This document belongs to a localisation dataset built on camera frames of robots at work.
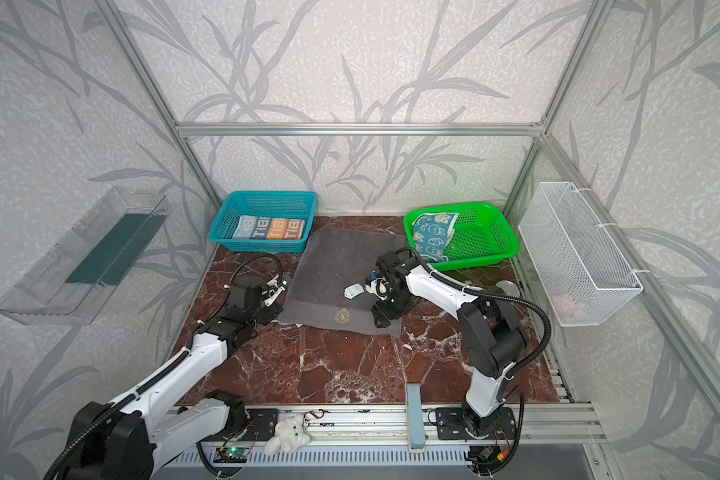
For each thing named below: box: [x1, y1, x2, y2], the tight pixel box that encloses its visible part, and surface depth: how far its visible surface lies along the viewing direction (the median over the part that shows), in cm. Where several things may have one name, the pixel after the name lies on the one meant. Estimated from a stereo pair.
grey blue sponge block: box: [406, 383, 426, 453], surface depth 73 cm
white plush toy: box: [264, 414, 311, 456], surface depth 71 cm
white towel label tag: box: [343, 282, 364, 299], surface depth 98 cm
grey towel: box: [273, 226, 410, 338], surface depth 104 cm
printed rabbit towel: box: [233, 215, 305, 241], surface depth 118 cm
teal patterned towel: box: [412, 212, 459, 262], surface depth 114 cm
